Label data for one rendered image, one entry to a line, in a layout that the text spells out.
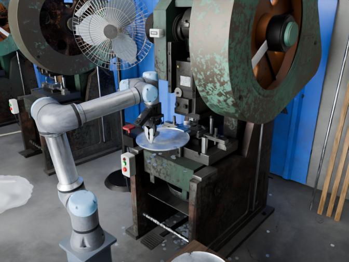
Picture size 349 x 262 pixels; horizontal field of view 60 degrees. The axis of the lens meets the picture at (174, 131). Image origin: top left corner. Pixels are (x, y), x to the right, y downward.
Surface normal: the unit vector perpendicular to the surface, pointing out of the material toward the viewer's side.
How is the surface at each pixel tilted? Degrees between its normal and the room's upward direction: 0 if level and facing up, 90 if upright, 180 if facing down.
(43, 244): 0
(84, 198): 8
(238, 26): 90
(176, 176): 90
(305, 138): 90
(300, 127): 90
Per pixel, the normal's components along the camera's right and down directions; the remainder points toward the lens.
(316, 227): 0.00, -0.93
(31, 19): 0.71, 0.25
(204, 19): -0.67, 0.14
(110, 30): -0.04, 0.46
